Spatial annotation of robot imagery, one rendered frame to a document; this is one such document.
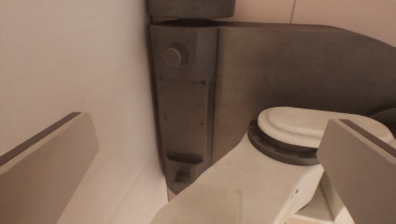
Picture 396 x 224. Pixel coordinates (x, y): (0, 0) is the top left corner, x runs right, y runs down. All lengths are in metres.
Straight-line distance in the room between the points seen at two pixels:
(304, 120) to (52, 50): 0.38
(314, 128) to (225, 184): 0.17
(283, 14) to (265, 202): 0.47
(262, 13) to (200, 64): 0.25
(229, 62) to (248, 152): 0.21
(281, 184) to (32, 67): 0.34
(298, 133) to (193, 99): 0.24
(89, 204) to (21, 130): 0.19
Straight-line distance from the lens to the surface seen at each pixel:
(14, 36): 0.29
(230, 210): 0.24
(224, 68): 0.46
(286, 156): 0.34
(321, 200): 0.51
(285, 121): 0.36
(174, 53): 0.39
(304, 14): 0.63
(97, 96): 0.38
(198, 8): 0.43
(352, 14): 0.66
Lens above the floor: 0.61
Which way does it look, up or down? 58 degrees down
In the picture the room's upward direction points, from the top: 153 degrees counter-clockwise
